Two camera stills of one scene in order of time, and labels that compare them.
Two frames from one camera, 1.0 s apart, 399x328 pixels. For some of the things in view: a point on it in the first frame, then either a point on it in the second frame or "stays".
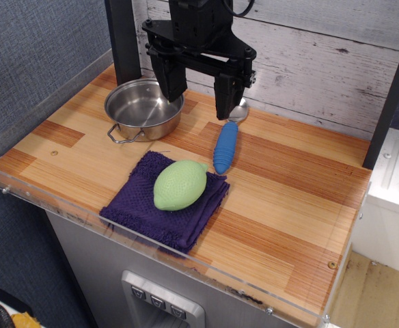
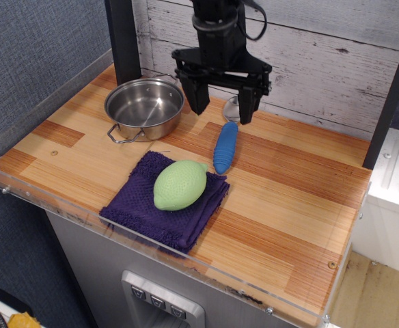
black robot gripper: x=199 y=33 to x=222 y=59
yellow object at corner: x=24 y=320 stays
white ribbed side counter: x=387 y=232 stays
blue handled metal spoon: x=226 y=143 stays
